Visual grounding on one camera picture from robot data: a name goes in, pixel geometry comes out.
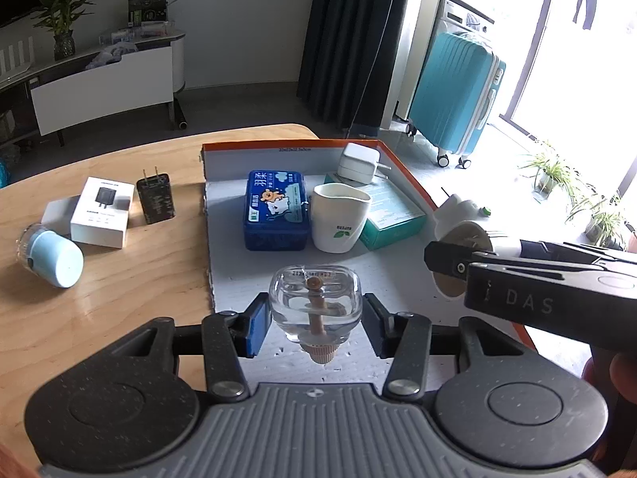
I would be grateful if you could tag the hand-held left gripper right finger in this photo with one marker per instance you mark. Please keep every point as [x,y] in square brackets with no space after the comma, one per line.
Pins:
[377,326]

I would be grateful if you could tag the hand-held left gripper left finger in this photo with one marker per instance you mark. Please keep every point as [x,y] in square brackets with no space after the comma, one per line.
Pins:
[259,326]

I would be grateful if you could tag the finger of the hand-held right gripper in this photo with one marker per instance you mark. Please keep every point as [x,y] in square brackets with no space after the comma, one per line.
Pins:
[557,251]
[448,256]

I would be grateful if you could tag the white plug-in heater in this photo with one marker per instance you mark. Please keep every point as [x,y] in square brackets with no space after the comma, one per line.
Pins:
[458,214]

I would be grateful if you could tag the clear liquid bottle ribbed cap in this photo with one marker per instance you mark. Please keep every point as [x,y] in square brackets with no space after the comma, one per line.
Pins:
[298,303]

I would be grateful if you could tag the cardboard box with orange rim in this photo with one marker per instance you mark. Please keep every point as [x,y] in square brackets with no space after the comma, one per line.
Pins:
[239,279]

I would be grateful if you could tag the teal and white carton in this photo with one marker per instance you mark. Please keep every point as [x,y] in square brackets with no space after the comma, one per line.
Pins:
[393,219]

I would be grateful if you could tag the white cup with leaf logo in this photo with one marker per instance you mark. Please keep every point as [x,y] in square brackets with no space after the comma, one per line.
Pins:
[338,219]

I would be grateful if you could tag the blue tin box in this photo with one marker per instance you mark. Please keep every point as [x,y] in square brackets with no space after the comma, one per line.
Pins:
[273,209]

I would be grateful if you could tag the white charger plug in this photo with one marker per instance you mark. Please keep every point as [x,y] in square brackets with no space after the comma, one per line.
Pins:
[356,162]

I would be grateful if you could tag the white charger package box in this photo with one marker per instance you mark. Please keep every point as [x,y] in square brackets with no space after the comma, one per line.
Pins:
[102,211]

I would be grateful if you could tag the small grey white box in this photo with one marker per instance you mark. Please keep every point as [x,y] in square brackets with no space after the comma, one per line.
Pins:
[57,214]

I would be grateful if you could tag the person's right hand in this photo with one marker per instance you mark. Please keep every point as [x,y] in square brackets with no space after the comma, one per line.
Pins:
[624,373]

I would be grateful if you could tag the potted spider plant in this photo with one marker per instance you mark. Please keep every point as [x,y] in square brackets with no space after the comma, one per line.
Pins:
[602,219]
[547,174]

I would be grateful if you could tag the teal suitcase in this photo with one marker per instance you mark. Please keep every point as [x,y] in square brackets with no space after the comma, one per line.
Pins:
[448,94]

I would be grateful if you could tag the black charger plug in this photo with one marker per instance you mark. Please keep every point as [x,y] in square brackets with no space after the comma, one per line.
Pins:
[157,199]

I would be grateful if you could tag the white laundry cabinet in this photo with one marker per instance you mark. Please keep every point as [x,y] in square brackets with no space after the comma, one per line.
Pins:
[418,59]

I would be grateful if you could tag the light blue capped bottle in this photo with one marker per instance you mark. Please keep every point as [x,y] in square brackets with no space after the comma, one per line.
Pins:
[54,259]

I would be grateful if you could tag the white washing machine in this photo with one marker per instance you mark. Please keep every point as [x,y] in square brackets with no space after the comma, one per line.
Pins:
[463,15]

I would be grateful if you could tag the dark curtain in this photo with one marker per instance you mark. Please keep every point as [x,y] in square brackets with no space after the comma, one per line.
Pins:
[348,35]

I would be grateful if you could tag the white tv cabinet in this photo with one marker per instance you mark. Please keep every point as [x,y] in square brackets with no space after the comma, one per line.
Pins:
[99,94]

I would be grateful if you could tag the pale blue cloth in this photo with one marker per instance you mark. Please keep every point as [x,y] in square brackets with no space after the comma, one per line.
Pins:
[109,56]

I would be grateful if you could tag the row of clear plastic boxes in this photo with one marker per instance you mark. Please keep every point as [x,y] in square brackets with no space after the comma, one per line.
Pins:
[149,31]

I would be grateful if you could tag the green and black box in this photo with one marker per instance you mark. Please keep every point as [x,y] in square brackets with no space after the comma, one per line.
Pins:
[148,10]

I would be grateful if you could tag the bamboo plant in vase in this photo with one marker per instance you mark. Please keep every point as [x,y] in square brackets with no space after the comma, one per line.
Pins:
[63,45]

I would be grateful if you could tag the white router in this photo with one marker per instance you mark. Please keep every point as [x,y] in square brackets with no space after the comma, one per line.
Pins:
[15,59]

